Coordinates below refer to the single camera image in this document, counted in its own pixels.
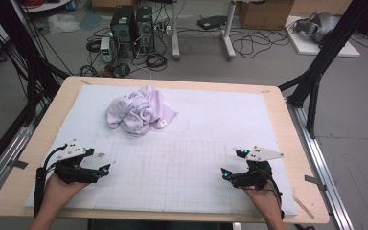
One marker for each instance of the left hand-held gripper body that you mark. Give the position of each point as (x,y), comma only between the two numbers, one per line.
(72,172)

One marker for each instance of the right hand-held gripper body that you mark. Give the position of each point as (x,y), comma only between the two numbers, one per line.
(255,179)

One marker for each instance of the lilac printed towel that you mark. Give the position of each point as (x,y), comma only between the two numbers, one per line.
(139,110)

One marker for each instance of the person's left hand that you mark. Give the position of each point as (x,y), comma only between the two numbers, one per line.
(59,193)

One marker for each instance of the person's right hand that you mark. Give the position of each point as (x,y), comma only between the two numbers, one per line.
(268,201)

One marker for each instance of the black tape piece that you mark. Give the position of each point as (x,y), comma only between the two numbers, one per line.
(314,182)
(19,164)

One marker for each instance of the white foam mat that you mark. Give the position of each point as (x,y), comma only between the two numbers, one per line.
(172,150)

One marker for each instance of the white power unit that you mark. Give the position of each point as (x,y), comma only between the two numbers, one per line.
(106,48)

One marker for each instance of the white desk leg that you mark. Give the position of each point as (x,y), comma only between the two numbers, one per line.
(228,38)
(175,32)

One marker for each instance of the white floor board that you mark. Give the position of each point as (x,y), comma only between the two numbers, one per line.
(306,48)

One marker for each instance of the large black computer tower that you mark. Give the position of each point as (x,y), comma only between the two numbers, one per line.
(123,30)

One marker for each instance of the clear plastic bag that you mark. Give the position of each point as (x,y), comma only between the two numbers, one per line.
(63,23)

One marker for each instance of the teal floor sheet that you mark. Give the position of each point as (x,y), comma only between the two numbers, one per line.
(91,19)

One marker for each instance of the black flat laptop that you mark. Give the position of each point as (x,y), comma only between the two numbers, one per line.
(211,22)

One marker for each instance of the slim black computer tower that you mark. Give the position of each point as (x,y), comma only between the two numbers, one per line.
(145,28)

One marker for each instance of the brown cardboard box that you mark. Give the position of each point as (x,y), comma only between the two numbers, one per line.
(265,14)

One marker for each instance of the grey headset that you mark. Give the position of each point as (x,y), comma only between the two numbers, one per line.
(319,25)

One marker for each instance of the pale cardboard box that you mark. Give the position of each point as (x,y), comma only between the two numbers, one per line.
(319,6)

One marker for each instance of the aluminium rail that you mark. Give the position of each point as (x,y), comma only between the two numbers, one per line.
(3,159)
(322,166)

